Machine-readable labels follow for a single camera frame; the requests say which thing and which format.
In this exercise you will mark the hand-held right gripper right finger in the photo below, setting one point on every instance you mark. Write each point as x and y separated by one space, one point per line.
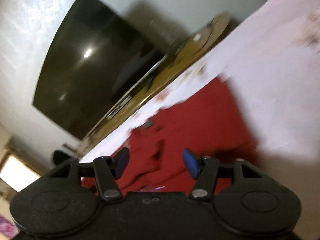
190 163

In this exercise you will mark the black television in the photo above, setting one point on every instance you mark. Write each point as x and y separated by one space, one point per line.
87 80

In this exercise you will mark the purple patterned cloth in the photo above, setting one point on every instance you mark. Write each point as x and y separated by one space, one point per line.
6 227

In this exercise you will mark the pink floral bed sheet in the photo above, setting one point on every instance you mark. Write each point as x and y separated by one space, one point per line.
275 67

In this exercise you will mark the red fleece garment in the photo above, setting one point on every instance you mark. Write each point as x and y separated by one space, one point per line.
187 120

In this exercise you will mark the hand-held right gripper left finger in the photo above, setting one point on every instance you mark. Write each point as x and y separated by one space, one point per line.
122 162

